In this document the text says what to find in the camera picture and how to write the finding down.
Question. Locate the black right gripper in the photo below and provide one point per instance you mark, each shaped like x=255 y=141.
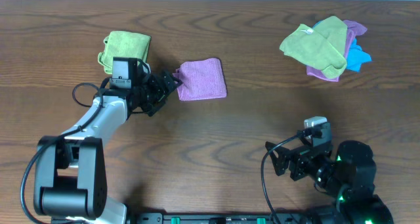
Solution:
x=299 y=157

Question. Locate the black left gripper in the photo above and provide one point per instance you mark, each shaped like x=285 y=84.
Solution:
x=161 y=90

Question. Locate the pink microfiber cloth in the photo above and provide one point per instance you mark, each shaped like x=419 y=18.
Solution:
x=201 y=80

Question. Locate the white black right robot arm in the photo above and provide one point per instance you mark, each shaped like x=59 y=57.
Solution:
x=348 y=179

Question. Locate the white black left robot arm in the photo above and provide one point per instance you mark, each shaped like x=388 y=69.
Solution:
x=70 y=173

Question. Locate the folded light green cloth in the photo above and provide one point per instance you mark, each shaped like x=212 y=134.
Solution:
x=123 y=44

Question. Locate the olive green cloth on pile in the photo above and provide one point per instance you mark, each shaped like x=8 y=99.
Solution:
x=321 y=47

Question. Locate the blue cloth in pile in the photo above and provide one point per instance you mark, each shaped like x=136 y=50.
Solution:
x=357 y=58

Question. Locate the pink cloth in pile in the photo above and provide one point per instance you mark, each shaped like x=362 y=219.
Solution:
x=356 y=28

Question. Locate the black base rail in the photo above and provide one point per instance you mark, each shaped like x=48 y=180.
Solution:
x=159 y=218

